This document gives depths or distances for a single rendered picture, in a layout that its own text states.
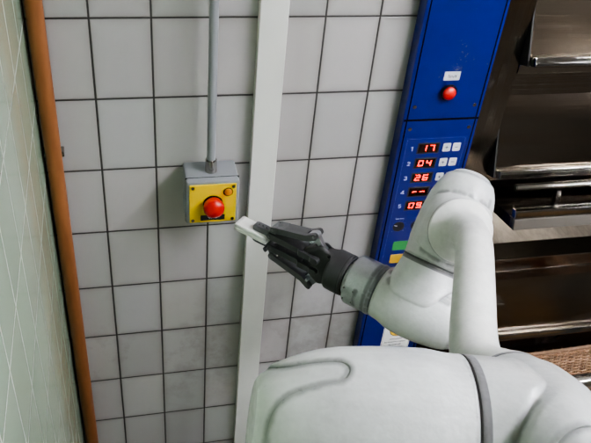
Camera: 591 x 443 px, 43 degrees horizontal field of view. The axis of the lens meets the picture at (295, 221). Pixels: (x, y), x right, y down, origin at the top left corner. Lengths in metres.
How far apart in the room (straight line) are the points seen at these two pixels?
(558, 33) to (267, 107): 0.57
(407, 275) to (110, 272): 0.67
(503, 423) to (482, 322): 0.31
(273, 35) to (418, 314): 0.53
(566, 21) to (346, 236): 0.62
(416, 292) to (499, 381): 0.55
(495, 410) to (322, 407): 0.15
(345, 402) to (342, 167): 0.94
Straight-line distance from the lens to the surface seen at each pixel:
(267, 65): 1.35
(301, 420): 0.64
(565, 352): 2.20
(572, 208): 1.65
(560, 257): 1.96
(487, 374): 0.69
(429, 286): 1.21
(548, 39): 1.54
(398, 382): 0.65
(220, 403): 1.98
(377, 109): 1.48
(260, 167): 1.46
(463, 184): 1.22
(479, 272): 1.03
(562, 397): 0.68
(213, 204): 1.40
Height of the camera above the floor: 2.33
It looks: 38 degrees down
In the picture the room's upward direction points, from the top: 6 degrees clockwise
